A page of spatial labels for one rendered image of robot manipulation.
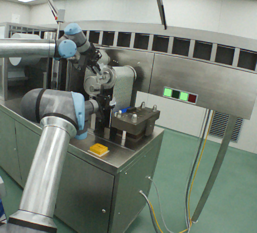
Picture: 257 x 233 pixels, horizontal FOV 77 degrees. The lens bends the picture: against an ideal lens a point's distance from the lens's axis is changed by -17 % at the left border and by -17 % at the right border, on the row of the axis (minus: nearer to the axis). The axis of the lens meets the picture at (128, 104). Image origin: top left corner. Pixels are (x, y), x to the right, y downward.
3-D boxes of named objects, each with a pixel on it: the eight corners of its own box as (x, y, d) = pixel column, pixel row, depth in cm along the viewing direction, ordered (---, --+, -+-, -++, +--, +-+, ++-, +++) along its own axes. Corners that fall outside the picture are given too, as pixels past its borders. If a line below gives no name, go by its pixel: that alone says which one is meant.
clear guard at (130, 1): (38, -19, 135) (39, -20, 135) (64, 22, 175) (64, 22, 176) (148, -42, 88) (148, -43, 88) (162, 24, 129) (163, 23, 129)
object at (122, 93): (110, 114, 120) (114, 85, 115) (128, 108, 140) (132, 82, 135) (111, 115, 120) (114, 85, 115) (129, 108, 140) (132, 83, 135)
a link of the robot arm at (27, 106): (2, 114, 51) (48, 134, 98) (32, 119, 51) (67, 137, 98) (11, 80, 54) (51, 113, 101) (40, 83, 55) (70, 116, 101)
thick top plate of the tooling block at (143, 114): (111, 126, 116) (112, 116, 114) (140, 113, 150) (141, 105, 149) (134, 134, 109) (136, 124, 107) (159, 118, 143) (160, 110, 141)
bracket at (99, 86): (86, 130, 122) (90, 83, 114) (93, 127, 127) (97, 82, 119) (92, 132, 120) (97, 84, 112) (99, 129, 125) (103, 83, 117)
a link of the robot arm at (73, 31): (59, 30, 83) (72, 19, 85) (70, 46, 92) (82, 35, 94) (66, 34, 79) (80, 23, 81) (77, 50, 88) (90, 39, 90)
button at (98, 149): (89, 151, 97) (89, 146, 96) (97, 146, 103) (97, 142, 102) (99, 156, 94) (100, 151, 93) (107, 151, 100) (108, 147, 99)
